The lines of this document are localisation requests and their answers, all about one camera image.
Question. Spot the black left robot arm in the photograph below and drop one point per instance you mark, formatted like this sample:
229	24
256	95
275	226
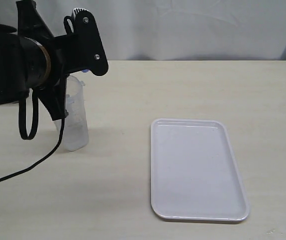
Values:
12	68

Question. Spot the white backdrop curtain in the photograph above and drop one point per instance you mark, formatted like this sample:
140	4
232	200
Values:
181	29

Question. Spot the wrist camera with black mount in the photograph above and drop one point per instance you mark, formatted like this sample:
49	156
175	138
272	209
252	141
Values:
89	42

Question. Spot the tall clear plastic container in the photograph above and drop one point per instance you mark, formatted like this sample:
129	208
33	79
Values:
76	133

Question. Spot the white rectangular tray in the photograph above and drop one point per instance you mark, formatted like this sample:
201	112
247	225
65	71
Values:
193	172

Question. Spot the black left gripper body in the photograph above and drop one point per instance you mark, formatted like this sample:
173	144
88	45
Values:
42	57

